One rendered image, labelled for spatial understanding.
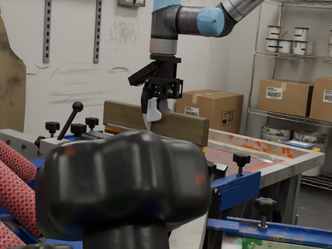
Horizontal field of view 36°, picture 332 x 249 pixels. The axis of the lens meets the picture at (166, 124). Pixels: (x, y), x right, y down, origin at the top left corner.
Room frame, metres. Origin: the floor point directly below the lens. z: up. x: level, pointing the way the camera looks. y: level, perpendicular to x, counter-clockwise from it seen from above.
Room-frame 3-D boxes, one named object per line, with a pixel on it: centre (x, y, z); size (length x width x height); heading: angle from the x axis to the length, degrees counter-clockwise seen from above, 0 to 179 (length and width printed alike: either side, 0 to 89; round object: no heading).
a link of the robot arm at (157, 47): (1.42, 0.02, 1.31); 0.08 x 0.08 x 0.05
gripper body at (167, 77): (1.41, 0.02, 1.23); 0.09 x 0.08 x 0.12; 52
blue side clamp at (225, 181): (1.22, -0.15, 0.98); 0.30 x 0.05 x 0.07; 142
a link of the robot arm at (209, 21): (1.39, -0.07, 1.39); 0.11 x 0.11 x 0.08; 65
